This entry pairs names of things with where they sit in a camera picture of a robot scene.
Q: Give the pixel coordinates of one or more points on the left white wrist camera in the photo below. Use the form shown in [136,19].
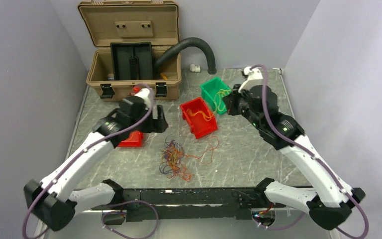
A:
[146,94]

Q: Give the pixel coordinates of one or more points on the right red plastic bin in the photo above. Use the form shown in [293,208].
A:
[199,117]

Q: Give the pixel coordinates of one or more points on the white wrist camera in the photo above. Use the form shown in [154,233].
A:
[253,77]
[146,94]

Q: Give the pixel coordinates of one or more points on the green plastic bin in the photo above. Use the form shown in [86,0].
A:
[213,92]

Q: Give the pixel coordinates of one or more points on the red plastic bin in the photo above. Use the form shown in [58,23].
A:
[199,117]
[135,139]

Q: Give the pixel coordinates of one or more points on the white pipe fitting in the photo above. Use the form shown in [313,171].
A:
[195,68]

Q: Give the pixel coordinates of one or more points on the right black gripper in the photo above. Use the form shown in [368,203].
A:
[231,100]

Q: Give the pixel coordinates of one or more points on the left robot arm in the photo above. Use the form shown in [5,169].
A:
[55,200]

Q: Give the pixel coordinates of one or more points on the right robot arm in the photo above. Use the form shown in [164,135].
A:
[329,202]

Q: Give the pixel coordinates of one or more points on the tan plastic toolbox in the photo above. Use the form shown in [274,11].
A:
[129,36]

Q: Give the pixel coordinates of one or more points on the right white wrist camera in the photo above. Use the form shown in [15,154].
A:
[253,77]

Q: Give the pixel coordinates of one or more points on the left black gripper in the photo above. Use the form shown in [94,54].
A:
[156,125]

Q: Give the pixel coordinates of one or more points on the black toolbox tray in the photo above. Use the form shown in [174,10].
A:
[132,61]

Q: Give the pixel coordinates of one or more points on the yellow item in toolbox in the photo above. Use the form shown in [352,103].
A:
[163,76]

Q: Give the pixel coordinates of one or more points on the left red plastic bin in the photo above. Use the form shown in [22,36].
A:
[135,139]

